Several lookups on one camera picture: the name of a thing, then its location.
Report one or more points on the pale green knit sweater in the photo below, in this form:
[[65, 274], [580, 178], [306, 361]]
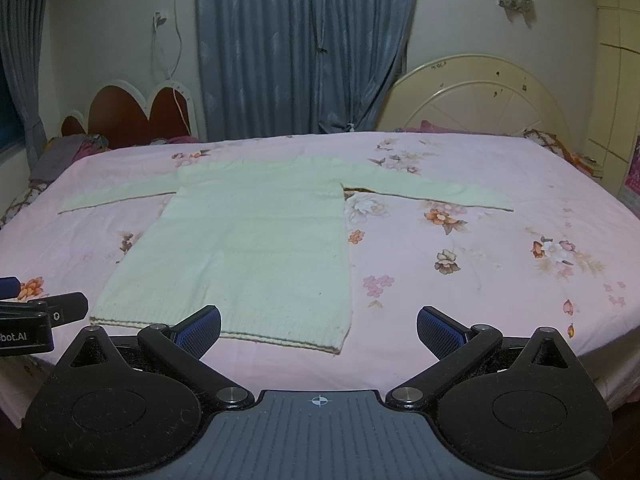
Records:
[[264, 242]]

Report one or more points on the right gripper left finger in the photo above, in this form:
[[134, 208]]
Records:
[[176, 351]]

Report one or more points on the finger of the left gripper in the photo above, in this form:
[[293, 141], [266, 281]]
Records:
[[10, 288], [55, 311]]

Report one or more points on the magenta flower wall picture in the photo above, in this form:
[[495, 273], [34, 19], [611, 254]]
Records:
[[632, 179]]

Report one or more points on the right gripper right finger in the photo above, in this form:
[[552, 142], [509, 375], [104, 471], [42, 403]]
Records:
[[459, 351]]

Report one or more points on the blue grey left curtain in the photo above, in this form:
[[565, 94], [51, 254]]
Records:
[[21, 36]]

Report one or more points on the magenta pillow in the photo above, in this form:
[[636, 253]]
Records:
[[428, 127]]

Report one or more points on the cream round headboard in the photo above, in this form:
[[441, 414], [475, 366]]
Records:
[[475, 92]]

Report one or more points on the purple clothes pile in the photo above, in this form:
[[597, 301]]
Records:
[[62, 152]]

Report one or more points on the red heart shaped headboard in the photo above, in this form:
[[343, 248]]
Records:
[[121, 115]]

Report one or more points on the cream panelled wardrobe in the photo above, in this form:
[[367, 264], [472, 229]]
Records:
[[614, 119]]

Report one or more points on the blue grey curtain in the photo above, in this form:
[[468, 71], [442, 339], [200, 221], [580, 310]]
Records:
[[21, 36], [280, 67]]

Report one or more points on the blue grey centre curtain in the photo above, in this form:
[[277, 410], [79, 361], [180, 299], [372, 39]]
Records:
[[280, 67]]

